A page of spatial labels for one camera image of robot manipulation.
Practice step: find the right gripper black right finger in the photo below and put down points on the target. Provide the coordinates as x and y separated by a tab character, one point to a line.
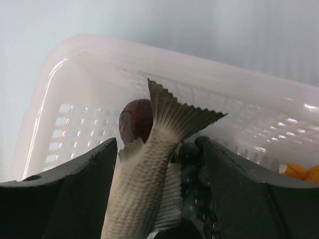
253	202

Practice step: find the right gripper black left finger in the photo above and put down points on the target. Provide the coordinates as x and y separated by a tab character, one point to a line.
66	202

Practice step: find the grey toy fish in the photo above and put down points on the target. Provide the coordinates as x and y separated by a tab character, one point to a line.
145	194

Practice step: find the dark toy grape bunch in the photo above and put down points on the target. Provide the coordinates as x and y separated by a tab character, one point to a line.
197	200

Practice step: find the orange toy tangerine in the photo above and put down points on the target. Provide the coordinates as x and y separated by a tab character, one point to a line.
299	172

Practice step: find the white plastic basket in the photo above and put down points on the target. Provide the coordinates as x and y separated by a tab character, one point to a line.
87	80

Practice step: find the dark red toy plum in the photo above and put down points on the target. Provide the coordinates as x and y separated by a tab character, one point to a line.
136	120

